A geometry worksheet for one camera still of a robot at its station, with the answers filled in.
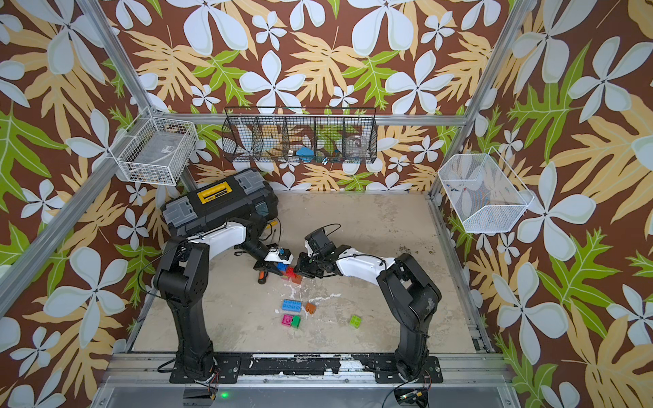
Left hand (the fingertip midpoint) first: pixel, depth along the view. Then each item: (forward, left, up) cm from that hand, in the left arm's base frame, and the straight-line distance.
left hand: (283, 262), depth 94 cm
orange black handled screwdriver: (-6, +7, 0) cm, 9 cm away
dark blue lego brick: (-5, -1, +7) cm, 8 cm away
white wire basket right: (+14, -70, +24) cm, 75 cm away
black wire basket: (+42, -7, +27) cm, 51 cm away
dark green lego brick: (-21, -6, -2) cm, 22 cm away
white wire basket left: (+24, +41, +31) cm, 57 cm away
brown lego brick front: (-17, -11, -1) cm, 20 cm away
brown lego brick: (-6, -6, -1) cm, 9 cm away
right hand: (-5, -4, +3) cm, 7 cm away
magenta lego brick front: (-21, -3, -1) cm, 21 cm away
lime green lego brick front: (-21, -26, -1) cm, 34 cm away
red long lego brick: (-5, -4, +3) cm, 7 cm away
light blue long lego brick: (-16, -5, -2) cm, 17 cm away
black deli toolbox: (+20, +19, +14) cm, 31 cm away
